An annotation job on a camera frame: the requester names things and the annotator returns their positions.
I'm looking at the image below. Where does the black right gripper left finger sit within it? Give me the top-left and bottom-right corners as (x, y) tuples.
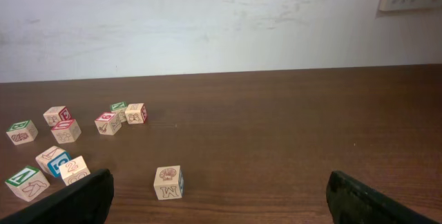
(1, 169), (114, 224)

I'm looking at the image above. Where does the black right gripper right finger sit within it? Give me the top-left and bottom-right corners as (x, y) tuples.
(326, 171), (437, 224)

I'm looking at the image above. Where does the number 2 blue block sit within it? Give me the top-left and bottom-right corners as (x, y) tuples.
(59, 156), (90, 186)

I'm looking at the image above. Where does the sailboat yellow I block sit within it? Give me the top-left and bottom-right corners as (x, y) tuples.
(35, 146), (71, 178)

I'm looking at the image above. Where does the green A wooden block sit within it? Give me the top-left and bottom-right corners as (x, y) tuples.
(5, 166), (50, 202)

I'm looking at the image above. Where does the red U wooden block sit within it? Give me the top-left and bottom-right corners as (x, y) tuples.
(51, 119), (81, 144)

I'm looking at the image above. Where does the red 6 wooden block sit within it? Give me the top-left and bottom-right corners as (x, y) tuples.
(95, 112), (122, 136)

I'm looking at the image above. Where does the plain E wooden block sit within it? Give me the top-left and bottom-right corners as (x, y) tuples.
(43, 106), (72, 127)

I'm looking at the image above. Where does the green B wooden block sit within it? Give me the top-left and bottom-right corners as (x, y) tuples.
(6, 120), (38, 145)

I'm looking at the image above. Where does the green N wooden block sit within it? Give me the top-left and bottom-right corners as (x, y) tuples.
(110, 102), (128, 122)

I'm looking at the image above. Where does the plain butterfly wooden block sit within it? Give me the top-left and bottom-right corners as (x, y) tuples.
(125, 103), (148, 124)

